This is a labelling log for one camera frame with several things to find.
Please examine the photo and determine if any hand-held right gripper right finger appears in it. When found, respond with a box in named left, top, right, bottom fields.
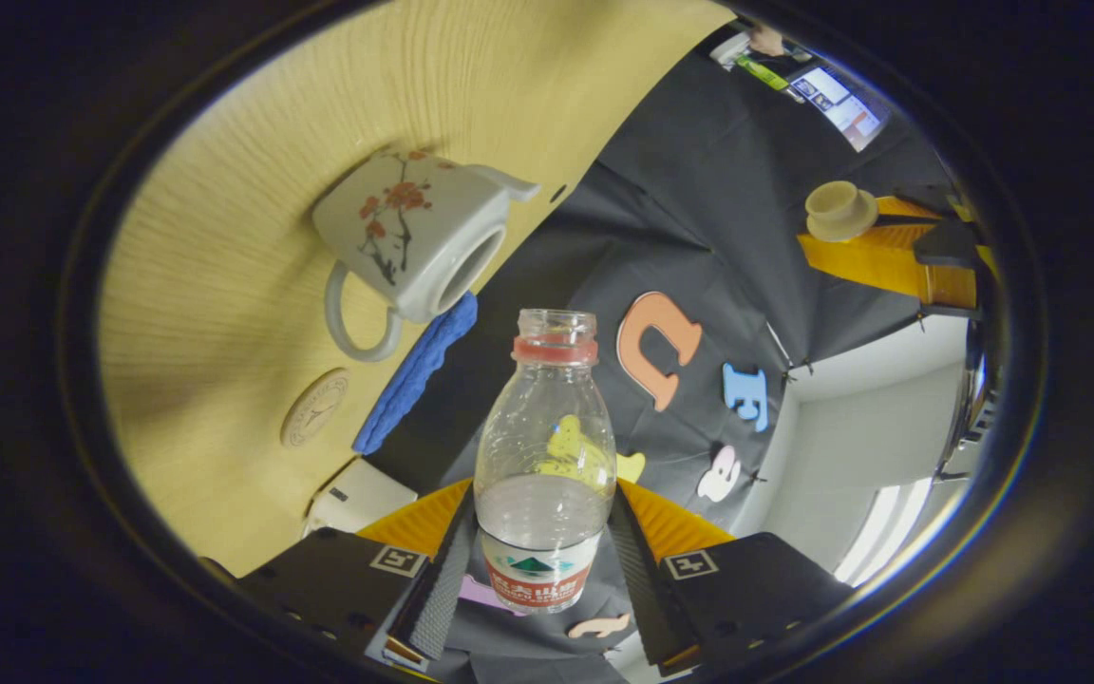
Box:
left=609, top=480, right=852, bottom=677

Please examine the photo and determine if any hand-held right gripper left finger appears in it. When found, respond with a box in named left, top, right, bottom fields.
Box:
left=243, top=478, right=478, bottom=666

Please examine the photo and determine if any clear plastic water bottle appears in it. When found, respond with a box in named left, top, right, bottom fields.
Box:
left=473, top=309, right=617, bottom=615

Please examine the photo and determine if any round wooden coaster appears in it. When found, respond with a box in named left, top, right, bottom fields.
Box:
left=280, top=368, right=351, bottom=448

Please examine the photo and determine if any white floral teacup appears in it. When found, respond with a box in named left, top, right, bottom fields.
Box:
left=311, top=150, right=542, bottom=363

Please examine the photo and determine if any green bottle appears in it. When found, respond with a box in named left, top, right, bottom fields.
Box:
left=735, top=54, right=788, bottom=92

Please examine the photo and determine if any white toaster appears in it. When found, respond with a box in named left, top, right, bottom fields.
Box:
left=303, top=458, right=419, bottom=538

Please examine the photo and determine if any computer monitor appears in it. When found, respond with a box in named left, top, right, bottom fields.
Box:
left=789, top=65, right=890, bottom=153

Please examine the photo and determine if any black backdrop cloth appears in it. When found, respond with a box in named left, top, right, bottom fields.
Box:
left=367, top=24, right=975, bottom=684

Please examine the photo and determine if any blue towel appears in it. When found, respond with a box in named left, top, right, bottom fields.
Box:
left=351, top=291, right=479, bottom=456

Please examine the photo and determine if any white side table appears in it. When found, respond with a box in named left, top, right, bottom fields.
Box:
left=710, top=28, right=757, bottom=69

